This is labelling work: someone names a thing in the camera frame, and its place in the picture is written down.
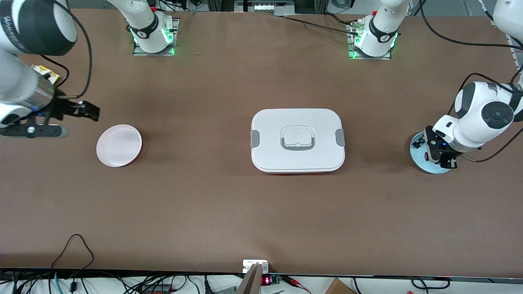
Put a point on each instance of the light blue round plate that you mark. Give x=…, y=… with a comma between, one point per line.
x=419, y=158

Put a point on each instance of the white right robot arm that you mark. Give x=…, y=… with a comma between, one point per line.
x=16, y=81

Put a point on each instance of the red clip lead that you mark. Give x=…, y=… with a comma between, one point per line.
x=296, y=283

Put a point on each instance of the small white box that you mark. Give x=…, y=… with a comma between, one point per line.
x=246, y=264

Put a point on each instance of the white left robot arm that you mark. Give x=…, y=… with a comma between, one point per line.
x=470, y=118

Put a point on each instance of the white power strip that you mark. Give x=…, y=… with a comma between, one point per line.
x=265, y=6

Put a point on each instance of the brown cardboard piece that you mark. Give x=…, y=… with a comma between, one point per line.
x=339, y=288

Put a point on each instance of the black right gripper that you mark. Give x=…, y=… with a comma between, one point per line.
x=62, y=108

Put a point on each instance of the white lunch box grey latches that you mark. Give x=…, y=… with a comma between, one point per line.
x=298, y=159

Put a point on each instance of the yellow white torn carton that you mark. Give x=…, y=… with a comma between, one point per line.
x=55, y=76

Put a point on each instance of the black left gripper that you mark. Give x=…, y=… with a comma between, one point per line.
x=435, y=149

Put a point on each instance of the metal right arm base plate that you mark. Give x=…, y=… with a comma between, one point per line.
x=155, y=54

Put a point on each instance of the aluminium table rail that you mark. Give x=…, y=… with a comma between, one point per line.
x=513, y=53

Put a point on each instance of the red digit display module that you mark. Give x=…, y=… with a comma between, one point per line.
x=266, y=280

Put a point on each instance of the pink round plate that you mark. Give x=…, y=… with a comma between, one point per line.
x=119, y=145

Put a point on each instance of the grey metal bar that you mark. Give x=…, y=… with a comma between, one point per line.
x=250, y=283

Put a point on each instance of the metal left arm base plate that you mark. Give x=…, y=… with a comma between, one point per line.
x=369, y=57

